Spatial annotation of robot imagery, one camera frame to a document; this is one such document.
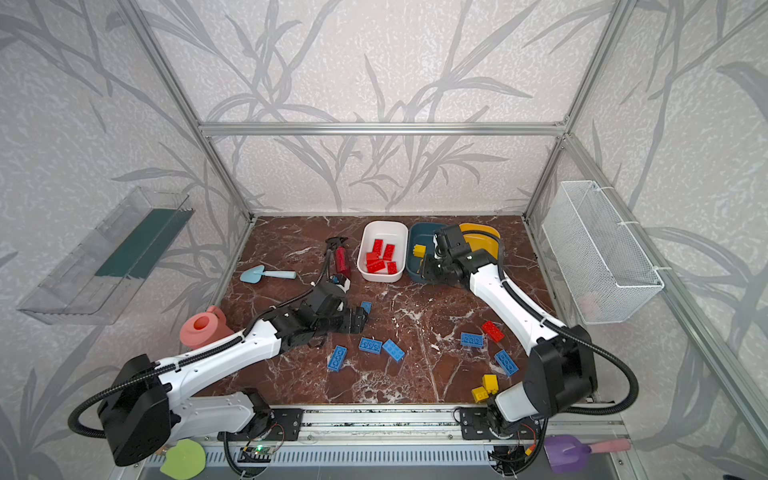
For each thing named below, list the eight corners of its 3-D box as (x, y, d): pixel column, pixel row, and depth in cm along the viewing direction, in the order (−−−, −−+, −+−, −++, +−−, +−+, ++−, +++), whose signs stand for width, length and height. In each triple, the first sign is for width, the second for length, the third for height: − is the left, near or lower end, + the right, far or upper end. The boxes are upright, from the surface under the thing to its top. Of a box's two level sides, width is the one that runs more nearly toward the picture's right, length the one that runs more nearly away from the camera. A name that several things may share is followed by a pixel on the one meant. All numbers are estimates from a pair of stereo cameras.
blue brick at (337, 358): (328, 369, 85) (326, 367, 83) (337, 347, 89) (335, 344, 87) (340, 372, 84) (338, 370, 82) (348, 350, 88) (347, 348, 86)
